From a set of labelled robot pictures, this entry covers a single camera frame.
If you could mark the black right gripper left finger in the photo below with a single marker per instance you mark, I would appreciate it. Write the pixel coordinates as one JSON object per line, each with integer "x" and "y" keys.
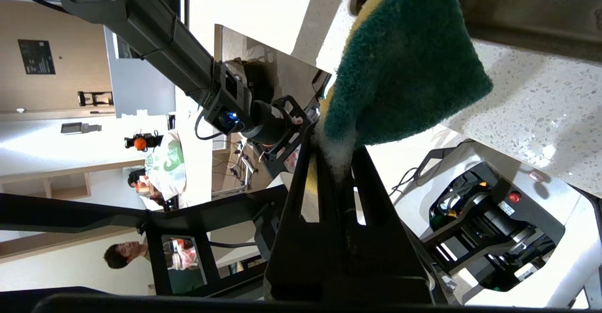
{"x": 301, "y": 266}

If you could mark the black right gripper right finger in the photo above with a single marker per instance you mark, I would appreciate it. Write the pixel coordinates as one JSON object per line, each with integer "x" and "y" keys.
{"x": 390, "y": 266}

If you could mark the green and yellow sponge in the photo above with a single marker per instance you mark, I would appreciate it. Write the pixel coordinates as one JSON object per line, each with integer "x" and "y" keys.
{"x": 404, "y": 68}

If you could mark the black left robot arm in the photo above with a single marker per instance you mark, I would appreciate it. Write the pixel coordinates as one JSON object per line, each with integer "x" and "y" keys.
{"x": 164, "y": 49}

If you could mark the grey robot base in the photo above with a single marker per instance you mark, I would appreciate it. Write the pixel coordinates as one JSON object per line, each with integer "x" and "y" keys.
{"x": 508, "y": 237}

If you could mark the white plastic bag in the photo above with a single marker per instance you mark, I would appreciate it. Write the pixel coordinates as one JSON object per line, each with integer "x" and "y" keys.
{"x": 164, "y": 167}

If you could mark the person in olive shirt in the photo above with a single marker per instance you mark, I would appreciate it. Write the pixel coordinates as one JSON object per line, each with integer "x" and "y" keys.
{"x": 127, "y": 254}

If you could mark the black metal frame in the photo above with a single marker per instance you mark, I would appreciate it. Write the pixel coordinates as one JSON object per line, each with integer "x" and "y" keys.
{"x": 94, "y": 219}

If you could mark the light wooden wall shelf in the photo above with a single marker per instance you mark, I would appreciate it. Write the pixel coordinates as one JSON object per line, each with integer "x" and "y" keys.
{"x": 61, "y": 186}

